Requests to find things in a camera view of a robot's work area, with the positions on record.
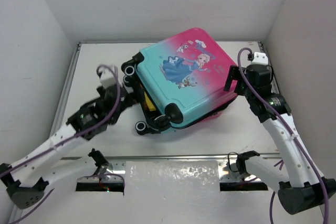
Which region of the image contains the yellow garment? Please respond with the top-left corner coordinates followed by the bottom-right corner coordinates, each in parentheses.
top-left (144, 91), bottom-right (156, 111)

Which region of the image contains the pink teal suitcase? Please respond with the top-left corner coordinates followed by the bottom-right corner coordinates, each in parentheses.
top-left (121, 28), bottom-right (237, 135)

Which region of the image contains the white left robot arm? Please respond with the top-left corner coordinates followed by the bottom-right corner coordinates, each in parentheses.
top-left (1, 84), bottom-right (136, 209)

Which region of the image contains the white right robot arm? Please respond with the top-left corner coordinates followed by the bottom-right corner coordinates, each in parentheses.
top-left (224, 64), bottom-right (335, 215)

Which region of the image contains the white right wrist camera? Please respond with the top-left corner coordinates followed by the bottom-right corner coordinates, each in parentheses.
top-left (248, 52), bottom-right (269, 66)

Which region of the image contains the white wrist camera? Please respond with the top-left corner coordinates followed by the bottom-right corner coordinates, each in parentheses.
top-left (99, 72), bottom-right (118, 89)
top-left (248, 52), bottom-right (269, 66)

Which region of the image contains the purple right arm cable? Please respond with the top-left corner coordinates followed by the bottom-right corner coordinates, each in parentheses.
top-left (237, 47), bottom-right (330, 224)

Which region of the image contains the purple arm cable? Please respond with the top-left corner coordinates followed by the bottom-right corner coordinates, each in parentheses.
top-left (0, 63), bottom-right (127, 224)
top-left (237, 47), bottom-right (330, 224)

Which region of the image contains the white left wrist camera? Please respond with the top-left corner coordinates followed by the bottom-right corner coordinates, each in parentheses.
top-left (99, 72), bottom-right (118, 89)

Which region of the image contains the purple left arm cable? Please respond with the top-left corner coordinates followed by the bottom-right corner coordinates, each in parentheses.
top-left (0, 63), bottom-right (127, 224)

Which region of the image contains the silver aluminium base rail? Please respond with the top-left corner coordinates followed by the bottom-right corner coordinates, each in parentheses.
top-left (78, 159), bottom-right (261, 186)

